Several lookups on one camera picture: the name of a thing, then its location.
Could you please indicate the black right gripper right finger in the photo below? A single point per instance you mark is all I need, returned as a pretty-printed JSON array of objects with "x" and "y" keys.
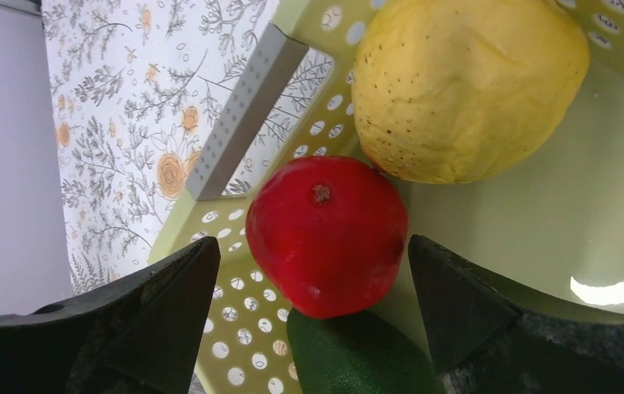
[{"x": 490, "y": 334}]

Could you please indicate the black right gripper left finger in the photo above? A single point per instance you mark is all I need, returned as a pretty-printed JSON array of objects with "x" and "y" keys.
[{"x": 139, "y": 334}]

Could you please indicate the red apple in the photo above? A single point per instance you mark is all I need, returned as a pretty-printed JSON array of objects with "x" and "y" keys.
[{"x": 329, "y": 232}]

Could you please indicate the dark green avocado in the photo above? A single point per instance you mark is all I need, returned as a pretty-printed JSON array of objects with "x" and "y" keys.
[{"x": 357, "y": 353}]

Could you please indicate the pale green perforated basket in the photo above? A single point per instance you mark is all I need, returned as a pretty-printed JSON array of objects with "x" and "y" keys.
[{"x": 549, "y": 232}]

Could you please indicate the yellow lemon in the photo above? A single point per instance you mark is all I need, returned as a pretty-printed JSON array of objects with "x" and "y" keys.
[{"x": 452, "y": 92}]

